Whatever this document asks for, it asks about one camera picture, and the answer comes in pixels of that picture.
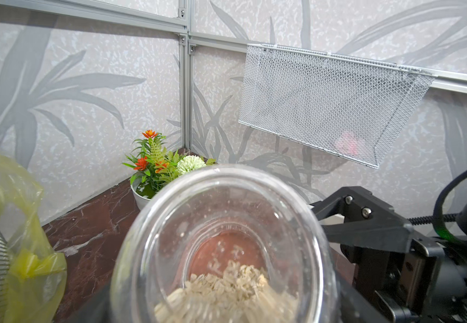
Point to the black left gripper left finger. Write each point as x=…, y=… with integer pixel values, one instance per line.
x=95, y=310

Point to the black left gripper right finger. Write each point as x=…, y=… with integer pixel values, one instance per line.
x=354, y=307

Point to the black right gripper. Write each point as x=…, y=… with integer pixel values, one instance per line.
x=404, y=279

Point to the brown-lidded oatmeal jar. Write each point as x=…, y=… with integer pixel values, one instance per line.
x=225, y=243

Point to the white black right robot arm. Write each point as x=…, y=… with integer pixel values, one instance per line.
x=449, y=227

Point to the yellow plastic bin liner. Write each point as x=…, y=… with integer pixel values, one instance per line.
x=37, y=275

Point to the pink item in basket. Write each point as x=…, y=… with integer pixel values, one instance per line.
x=350, y=145

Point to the potted artificial flower plant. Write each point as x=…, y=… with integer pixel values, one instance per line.
x=155, y=166

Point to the white wire mesh basket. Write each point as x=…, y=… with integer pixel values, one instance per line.
x=312, y=97

